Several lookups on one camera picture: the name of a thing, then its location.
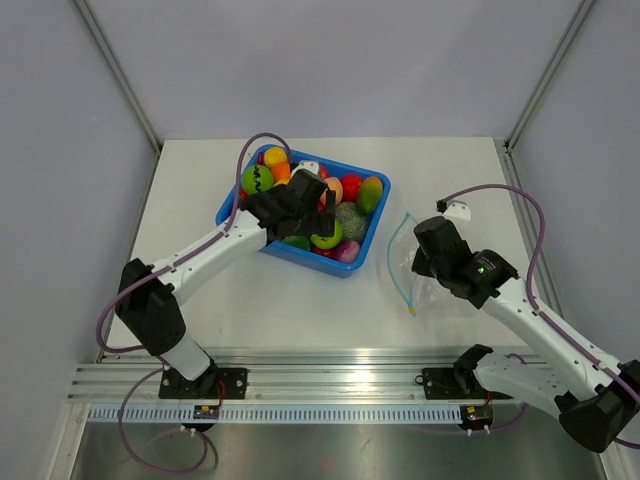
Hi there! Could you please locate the green apple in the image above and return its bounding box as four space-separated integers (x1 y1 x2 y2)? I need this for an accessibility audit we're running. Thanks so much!
310 220 343 250

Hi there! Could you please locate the orange peach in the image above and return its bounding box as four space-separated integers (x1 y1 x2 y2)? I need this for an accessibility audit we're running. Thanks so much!
320 177 343 206

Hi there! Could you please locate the purple onion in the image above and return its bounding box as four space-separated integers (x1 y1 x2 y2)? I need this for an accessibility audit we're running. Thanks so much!
334 239 361 264

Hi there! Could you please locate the clear zip top bag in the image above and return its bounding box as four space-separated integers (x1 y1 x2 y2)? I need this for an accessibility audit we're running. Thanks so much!
386 212 475 321

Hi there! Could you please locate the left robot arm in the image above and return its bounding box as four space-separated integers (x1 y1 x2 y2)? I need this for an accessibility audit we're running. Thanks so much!
114 161 335 399

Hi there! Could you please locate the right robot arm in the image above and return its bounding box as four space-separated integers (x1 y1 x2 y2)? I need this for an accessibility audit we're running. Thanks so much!
412 216 639 453

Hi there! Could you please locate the blue plastic bin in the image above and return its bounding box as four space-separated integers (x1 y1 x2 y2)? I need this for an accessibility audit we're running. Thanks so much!
215 144 392 280

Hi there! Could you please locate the netted cantaloupe melon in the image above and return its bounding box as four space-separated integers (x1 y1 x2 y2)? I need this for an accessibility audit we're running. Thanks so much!
335 202 369 244

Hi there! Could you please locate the small red tomato front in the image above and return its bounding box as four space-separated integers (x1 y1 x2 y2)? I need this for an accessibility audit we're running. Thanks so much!
311 246 335 259

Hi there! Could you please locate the green lettuce leaf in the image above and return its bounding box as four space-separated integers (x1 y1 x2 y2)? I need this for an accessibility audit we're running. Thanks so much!
281 235 311 252

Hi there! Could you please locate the orange fruit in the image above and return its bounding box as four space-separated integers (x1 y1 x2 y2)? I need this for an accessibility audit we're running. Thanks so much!
270 162 291 183

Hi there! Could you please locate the red tomato right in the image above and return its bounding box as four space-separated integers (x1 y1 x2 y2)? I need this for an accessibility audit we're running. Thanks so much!
340 174 363 203

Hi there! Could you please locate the striped green watermelon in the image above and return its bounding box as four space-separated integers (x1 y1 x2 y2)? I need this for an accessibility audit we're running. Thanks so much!
241 164 275 196

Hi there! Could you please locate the yellow lemon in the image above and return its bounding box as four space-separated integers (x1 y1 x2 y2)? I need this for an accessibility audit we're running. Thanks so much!
263 146 289 168

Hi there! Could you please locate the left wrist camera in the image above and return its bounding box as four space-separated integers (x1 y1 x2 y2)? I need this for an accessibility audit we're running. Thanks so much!
292 160 320 176

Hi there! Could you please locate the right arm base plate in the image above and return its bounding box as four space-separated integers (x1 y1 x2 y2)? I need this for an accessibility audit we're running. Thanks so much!
414 367 511 401

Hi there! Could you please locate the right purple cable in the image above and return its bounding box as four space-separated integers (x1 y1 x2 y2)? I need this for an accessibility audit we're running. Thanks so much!
437 183 640 447

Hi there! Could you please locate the purple cable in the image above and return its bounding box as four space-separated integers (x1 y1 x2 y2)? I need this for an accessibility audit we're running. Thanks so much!
437 183 640 447
96 132 296 472

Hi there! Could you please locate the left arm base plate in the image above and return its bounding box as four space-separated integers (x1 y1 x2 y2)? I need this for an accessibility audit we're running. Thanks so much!
158 367 249 400

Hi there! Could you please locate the aluminium mounting rail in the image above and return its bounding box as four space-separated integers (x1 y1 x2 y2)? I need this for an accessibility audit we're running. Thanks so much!
67 347 561 406

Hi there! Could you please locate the left aluminium frame post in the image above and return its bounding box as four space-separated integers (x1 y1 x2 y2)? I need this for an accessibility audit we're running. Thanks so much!
71 0 163 157

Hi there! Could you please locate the aluminium frame post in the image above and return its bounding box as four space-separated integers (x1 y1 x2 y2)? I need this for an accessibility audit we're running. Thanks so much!
71 0 163 157
504 0 598 154

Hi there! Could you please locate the white slotted cable duct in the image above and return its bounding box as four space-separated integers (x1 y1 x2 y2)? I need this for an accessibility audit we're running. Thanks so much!
88 403 462 425

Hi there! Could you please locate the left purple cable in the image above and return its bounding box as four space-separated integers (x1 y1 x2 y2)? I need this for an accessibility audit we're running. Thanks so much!
96 132 296 472

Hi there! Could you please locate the right aluminium frame post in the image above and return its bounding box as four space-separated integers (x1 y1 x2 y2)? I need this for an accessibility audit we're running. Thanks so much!
504 0 598 154

